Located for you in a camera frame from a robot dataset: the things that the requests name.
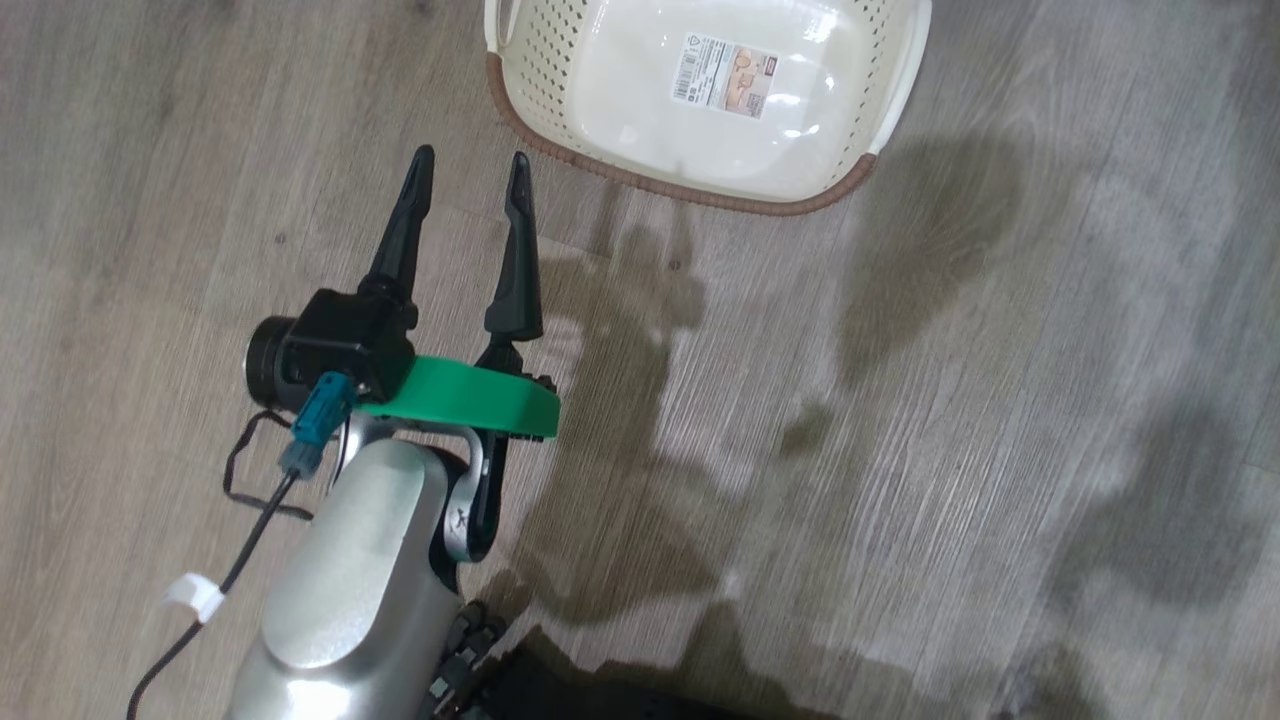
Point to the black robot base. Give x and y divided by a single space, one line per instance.
560 692

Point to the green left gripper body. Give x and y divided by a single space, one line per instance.
470 400

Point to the cream perforated laundry basket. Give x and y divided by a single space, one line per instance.
700 140

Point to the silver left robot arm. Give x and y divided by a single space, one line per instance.
340 580

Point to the basket product label sticker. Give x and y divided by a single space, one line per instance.
725 76

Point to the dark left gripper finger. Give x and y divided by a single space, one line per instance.
518 280
405 235

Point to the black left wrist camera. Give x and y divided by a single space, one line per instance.
345 340

